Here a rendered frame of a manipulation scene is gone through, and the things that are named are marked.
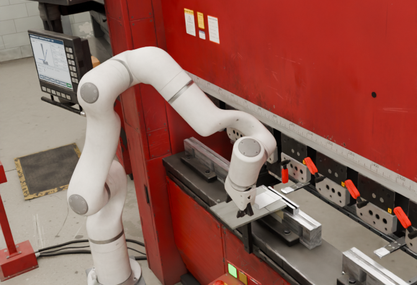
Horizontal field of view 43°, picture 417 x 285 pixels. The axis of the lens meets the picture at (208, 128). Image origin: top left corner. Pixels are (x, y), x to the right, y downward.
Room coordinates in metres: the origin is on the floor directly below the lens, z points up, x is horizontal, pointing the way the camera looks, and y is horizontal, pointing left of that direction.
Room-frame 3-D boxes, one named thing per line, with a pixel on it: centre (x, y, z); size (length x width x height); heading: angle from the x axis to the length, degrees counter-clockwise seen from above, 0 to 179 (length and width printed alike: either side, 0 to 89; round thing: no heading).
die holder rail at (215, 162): (2.40, 0.00, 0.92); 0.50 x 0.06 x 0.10; 28
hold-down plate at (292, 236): (1.85, -0.23, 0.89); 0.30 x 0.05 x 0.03; 28
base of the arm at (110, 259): (1.48, 0.38, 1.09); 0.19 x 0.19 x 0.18
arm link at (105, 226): (1.51, 0.36, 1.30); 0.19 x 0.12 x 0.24; 156
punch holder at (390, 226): (1.41, -0.53, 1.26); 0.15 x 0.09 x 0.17; 28
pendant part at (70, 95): (2.72, 0.73, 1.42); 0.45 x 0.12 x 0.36; 44
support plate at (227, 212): (1.84, -0.13, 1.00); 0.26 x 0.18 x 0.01; 118
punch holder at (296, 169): (1.76, -0.34, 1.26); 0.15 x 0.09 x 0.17; 28
